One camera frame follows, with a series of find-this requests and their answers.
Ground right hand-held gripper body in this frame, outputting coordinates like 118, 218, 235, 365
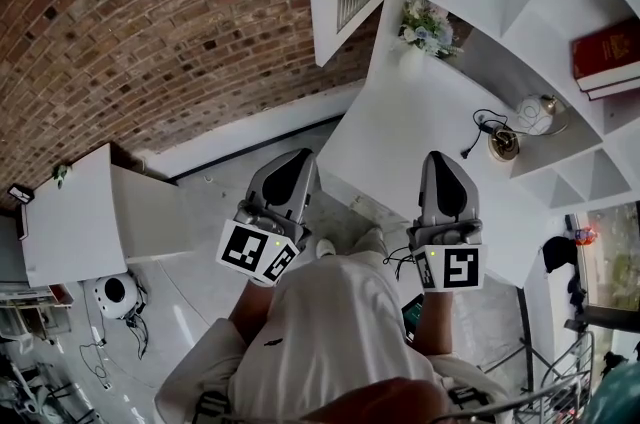
404, 219, 486, 294

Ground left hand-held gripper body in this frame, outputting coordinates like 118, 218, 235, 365
214, 204, 311, 289

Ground person's left forearm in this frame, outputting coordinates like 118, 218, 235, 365
228, 282, 277, 350

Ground person's right forearm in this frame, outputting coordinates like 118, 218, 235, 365
410, 290, 456, 356

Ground white desk with drawers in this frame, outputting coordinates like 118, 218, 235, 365
315, 51, 551, 290

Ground white globe brass desk lamp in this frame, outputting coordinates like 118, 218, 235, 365
487, 94, 572, 162

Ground white side cabinet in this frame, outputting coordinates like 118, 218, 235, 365
19, 142, 194, 289

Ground black tablet with green screen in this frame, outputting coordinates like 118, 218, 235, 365
401, 294, 426, 344

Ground person's beige trousers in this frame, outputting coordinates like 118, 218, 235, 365
349, 226, 387, 256

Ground black cap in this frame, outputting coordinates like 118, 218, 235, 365
542, 235, 579, 274

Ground red and blue packet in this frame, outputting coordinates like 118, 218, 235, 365
572, 226, 598, 247

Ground person's white shirt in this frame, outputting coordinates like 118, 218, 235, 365
154, 251, 511, 424

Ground black cloth item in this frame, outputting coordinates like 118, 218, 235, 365
567, 271, 589, 314

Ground white round appliance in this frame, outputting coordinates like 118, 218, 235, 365
93, 275, 139, 320

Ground white flower vase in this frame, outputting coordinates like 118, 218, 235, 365
398, 42, 426, 79

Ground person's face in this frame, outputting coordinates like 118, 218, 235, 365
299, 376, 451, 424

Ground black framed window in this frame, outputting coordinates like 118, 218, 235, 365
564, 199, 640, 329

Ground grey metal rack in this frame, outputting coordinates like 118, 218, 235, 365
519, 329, 597, 424

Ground pastel artificial flower bouquet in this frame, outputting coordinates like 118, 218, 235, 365
397, 0, 464, 60

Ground small green plant sprig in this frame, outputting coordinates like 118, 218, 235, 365
52, 163, 74, 190

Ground teal cap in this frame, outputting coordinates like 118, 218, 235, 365
582, 359, 640, 424

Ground small black framed display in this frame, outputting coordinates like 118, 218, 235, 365
7, 183, 37, 205

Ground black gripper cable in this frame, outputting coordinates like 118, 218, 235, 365
382, 246, 419, 283

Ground black lamp power cable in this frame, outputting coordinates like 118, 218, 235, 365
459, 108, 512, 161

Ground black appliance cables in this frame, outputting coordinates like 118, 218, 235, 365
122, 281, 149, 359

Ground black harness strap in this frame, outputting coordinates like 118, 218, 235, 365
192, 390, 232, 424
444, 386, 489, 419

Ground black floor cable with adapter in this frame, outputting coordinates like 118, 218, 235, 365
79, 336, 112, 389

